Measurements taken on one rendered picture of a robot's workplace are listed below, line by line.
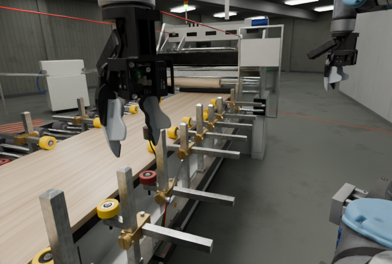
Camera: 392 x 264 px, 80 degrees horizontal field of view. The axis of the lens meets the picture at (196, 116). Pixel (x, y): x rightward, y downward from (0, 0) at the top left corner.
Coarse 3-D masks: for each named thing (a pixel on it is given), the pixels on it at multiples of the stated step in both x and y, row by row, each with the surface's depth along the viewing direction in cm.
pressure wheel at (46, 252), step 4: (48, 248) 70; (40, 252) 68; (44, 252) 69; (48, 252) 69; (36, 256) 67; (40, 256) 67; (44, 256) 67; (48, 256) 67; (32, 260) 66; (36, 260) 66; (40, 260) 66; (44, 260) 66; (48, 260) 66; (52, 260) 66
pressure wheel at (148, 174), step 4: (144, 172) 113; (148, 172) 114; (152, 172) 113; (140, 176) 110; (144, 176) 109; (148, 176) 109; (152, 176) 109; (140, 180) 110; (144, 180) 108; (148, 180) 108; (152, 180) 109; (144, 184) 109; (148, 184) 109; (148, 192) 114
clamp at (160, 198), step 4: (176, 180) 112; (172, 184) 109; (176, 184) 112; (156, 192) 104; (160, 192) 103; (164, 192) 103; (168, 192) 104; (156, 196) 102; (160, 196) 101; (164, 196) 102; (156, 200) 103; (160, 200) 102; (164, 200) 101; (160, 204) 103
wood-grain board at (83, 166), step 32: (192, 96) 309; (224, 96) 304; (96, 128) 184; (128, 128) 182; (192, 128) 183; (32, 160) 131; (64, 160) 130; (96, 160) 129; (128, 160) 128; (0, 192) 101; (32, 192) 100; (64, 192) 99; (96, 192) 99; (0, 224) 81; (32, 224) 81; (0, 256) 68; (32, 256) 68
